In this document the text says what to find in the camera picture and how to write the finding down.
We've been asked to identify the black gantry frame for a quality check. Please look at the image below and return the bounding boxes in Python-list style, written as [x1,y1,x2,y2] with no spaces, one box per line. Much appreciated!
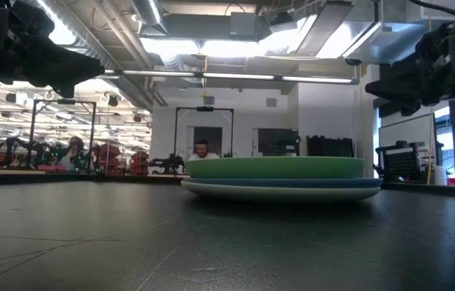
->
[173,106,235,162]
[27,99,98,171]

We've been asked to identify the black perforated cart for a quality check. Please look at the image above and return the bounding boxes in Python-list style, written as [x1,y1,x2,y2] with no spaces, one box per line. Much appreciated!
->
[375,140,428,183]

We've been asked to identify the black stacked crates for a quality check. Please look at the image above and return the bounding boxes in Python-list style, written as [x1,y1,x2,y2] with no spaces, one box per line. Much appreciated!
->
[305,135,355,158]

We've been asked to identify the red storage case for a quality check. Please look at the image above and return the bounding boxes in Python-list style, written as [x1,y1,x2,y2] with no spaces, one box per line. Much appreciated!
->
[92,143,122,175]
[129,150,150,175]

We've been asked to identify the blue plastic plate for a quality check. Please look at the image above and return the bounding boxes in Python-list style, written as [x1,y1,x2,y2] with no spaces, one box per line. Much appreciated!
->
[188,176,384,190]

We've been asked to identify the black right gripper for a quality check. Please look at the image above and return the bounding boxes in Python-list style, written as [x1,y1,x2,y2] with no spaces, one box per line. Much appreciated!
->
[365,22,455,117]

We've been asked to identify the grey ceiling unit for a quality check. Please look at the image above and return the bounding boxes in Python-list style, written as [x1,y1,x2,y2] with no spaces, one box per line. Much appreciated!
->
[229,11,261,40]

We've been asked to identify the white roll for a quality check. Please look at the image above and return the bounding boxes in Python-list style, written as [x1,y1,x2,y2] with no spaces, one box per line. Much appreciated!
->
[432,165,449,186]

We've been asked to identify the long ceiling light fixture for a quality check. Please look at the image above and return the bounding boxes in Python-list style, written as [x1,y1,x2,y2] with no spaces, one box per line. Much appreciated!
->
[103,69,360,85]

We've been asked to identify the black wall board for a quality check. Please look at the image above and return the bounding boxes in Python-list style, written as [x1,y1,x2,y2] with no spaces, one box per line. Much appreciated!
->
[257,128,301,157]

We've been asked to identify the silver ventilation duct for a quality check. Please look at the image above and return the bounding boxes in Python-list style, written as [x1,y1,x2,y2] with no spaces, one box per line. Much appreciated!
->
[36,0,155,110]

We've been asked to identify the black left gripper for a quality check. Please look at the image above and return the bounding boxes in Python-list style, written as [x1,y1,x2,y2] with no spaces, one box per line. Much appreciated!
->
[0,0,106,99]

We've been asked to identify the grey door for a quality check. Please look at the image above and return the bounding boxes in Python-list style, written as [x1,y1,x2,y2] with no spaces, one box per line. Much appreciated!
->
[192,126,224,158]

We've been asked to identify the pale green plastic plate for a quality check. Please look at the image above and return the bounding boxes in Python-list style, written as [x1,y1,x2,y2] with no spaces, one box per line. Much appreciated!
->
[180,179,381,203]

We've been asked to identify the person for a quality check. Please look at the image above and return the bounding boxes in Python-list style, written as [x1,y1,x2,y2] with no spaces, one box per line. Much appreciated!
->
[59,136,89,171]
[187,139,221,162]

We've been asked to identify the whiteboard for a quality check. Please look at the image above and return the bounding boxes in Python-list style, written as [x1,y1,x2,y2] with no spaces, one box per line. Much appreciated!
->
[378,114,434,149]

